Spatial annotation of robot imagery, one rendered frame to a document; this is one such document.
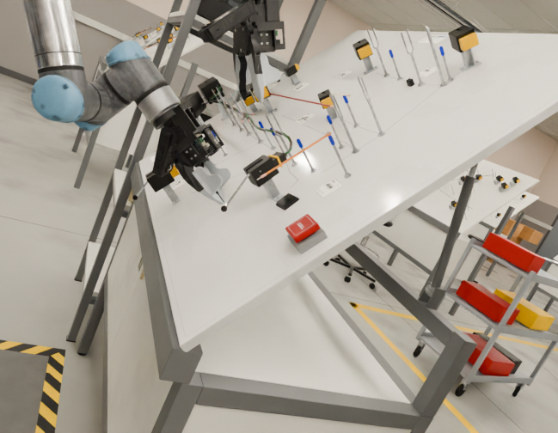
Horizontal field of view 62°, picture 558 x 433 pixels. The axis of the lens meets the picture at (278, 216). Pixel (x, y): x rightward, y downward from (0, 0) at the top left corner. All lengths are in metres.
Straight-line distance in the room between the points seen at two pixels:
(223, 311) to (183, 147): 0.34
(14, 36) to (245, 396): 7.77
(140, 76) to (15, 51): 7.44
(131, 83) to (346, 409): 0.77
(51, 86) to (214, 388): 0.58
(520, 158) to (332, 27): 6.40
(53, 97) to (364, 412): 0.84
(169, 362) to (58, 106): 0.46
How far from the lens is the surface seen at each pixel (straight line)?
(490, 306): 3.51
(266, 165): 0.99
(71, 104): 0.86
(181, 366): 0.83
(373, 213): 0.83
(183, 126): 0.95
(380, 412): 1.09
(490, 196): 5.28
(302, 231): 0.81
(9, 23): 8.36
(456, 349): 1.11
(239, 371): 0.95
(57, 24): 0.90
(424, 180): 0.86
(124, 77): 0.98
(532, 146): 13.65
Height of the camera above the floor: 1.29
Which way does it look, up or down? 13 degrees down
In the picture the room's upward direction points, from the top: 24 degrees clockwise
